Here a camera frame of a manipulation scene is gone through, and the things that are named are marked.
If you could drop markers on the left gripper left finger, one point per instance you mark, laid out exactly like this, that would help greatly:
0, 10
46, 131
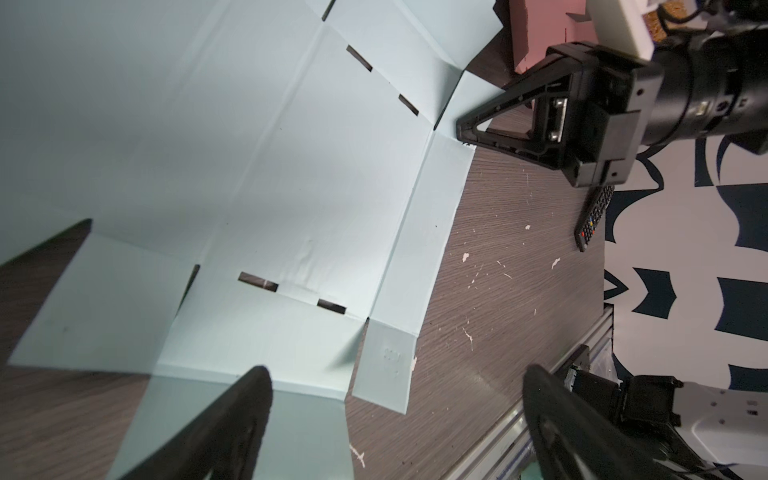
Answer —
222, 442

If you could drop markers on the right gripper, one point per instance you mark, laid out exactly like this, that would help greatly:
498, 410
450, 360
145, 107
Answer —
583, 110

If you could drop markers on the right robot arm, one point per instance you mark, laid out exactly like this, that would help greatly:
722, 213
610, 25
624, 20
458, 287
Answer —
715, 78

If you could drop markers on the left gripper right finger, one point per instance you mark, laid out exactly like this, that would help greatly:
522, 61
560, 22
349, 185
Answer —
571, 439

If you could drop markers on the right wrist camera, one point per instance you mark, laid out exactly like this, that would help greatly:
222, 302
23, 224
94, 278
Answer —
620, 25

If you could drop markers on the pink flat paper box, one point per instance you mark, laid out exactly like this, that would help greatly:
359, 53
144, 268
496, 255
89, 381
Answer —
538, 24

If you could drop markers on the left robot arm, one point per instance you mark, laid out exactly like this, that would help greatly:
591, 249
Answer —
695, 431

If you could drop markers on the light blue paper box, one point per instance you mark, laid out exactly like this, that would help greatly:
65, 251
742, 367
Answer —
268, 183

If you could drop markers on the black remote control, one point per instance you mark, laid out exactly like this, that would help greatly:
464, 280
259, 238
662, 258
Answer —
595, 207

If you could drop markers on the brown teddy bear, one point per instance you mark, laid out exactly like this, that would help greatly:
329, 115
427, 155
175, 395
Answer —
672, 15

